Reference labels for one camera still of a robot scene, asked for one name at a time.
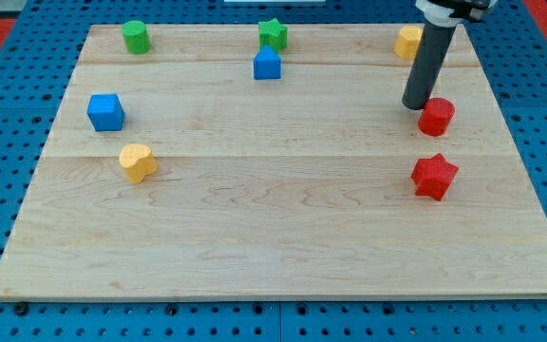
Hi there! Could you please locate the white black robot arm flange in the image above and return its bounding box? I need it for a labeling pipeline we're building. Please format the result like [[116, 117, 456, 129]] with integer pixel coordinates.
[[415, 0, 498, 28]]

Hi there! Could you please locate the green star block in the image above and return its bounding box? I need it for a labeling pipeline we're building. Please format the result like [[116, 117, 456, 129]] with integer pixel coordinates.
[[258, 18, 288, 53]]

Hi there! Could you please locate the red star block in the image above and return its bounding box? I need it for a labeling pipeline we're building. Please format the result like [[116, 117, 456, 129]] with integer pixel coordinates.
[[411, 153, 460, 201]]

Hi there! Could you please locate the light wooden board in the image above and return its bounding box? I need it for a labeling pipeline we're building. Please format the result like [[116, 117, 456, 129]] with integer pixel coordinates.
[[0, 24, 547, 303]]

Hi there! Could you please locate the blue pentagon block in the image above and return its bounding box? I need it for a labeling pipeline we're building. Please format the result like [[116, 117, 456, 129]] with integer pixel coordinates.
[[253, 45, 282, 80]]

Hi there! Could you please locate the yellow heart block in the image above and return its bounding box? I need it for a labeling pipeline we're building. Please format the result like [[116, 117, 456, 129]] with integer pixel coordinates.
[[119, 143, 158, 184]]

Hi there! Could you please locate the red cylinder block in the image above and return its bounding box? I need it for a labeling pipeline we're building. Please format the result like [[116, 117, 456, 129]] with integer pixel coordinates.
[[418, 98, 455, 137]]

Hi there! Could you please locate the blue cube block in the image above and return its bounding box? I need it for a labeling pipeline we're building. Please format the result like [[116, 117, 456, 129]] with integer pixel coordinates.
[[86, 93, 125, 132]]

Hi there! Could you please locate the yellow hexagon block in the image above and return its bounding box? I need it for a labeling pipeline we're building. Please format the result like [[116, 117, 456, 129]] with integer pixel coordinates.
[[394, 26, 423, 60]]

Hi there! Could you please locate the green cylinder block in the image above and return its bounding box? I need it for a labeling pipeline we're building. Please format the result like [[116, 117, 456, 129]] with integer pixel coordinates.
[[122, 20, 151, 54]]

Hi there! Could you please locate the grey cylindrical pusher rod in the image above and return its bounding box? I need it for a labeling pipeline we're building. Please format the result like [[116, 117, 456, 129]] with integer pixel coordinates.
[[402, 22, 456, 110]]

